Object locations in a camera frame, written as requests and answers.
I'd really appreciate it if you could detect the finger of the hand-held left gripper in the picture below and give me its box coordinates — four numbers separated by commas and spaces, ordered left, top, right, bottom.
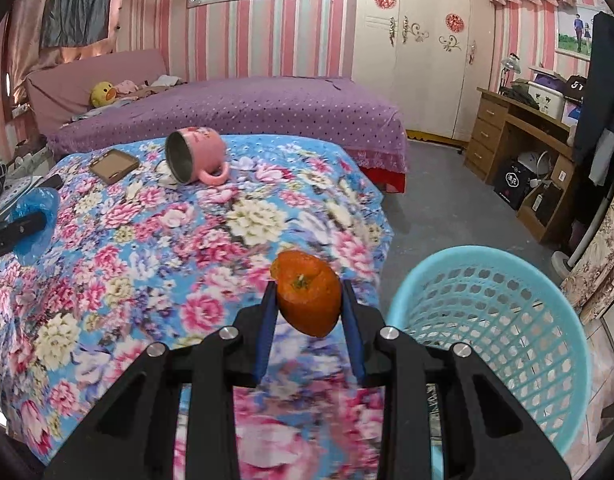
9, 210, 48, 237

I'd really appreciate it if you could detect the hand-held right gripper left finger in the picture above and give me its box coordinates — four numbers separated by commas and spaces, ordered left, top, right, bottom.
42, 280, 278, 480

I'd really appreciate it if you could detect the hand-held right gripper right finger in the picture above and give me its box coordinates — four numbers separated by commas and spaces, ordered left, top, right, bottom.
339, 280, 572, 480

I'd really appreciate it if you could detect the blue plastic bag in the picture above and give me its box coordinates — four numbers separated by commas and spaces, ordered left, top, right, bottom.
12, 187, 60, 264

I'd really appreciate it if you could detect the tangerine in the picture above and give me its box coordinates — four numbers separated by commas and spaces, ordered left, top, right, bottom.
270, 250, 343, 339

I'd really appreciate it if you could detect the turquoise plastic basket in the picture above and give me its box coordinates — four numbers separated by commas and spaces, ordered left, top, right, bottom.
385, 245, 593, 480

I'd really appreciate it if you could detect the dotted white pad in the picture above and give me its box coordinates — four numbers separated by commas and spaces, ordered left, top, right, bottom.
0, 175, 46, 226

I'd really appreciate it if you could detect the floral tablecloth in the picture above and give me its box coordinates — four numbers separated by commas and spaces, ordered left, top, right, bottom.
0, 135, 396, 480

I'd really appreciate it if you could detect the pink covered headboard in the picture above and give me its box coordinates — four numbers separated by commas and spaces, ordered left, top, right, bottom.
26, 49, 168, 134

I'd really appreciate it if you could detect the yellow duck plush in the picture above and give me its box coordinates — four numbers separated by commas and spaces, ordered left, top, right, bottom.
90, 81, 118, 109

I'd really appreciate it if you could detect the pink metal mug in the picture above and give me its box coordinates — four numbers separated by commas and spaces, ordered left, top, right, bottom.
165, 127, 232, 186

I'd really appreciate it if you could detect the grey curtain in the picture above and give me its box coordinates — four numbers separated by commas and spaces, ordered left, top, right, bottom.
39, 0, 116, 49

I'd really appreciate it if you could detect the purple dotted bed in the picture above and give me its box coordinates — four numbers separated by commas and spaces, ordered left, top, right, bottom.
47, 77, 410, 194

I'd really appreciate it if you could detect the black box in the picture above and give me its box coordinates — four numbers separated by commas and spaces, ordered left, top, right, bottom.
494, 160, 536, 211

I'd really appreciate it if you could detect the wooden desk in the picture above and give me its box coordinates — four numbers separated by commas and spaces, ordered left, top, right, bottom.
464, 87, 578, 247

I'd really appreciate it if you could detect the white fan stand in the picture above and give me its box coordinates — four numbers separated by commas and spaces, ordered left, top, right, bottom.
552, 195, 614, 277

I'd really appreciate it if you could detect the small white electric fan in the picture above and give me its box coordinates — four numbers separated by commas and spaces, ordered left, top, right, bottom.
517, 150, 553, 176

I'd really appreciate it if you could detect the floral beige curtain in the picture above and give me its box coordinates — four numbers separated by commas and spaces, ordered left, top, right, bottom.
559, 200, 614, 341

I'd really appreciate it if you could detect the white wardrobe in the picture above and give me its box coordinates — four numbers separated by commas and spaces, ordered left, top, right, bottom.
352, 0, 498, 144

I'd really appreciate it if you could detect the dark green cloth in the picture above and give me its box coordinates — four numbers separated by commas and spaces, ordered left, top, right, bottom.
499, 80, 540, 106

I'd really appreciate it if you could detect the white storage box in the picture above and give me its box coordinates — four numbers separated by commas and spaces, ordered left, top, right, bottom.
527, 82, 568, 116

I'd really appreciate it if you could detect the desk lamp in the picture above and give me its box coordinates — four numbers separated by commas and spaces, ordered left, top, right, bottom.
499, 52, 523, 94

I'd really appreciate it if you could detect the purple box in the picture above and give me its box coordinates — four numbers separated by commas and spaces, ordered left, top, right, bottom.
532, 72, 570, 89

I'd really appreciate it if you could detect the black bag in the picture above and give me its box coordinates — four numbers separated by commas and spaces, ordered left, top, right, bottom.
564, 75, 588, 104

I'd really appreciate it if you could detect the dark hanging garment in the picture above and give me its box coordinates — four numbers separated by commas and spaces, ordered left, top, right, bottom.
572, 10, 614, 187

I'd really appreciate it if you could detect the framed couple photo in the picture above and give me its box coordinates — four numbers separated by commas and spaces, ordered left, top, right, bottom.
554, 2, 596, 61

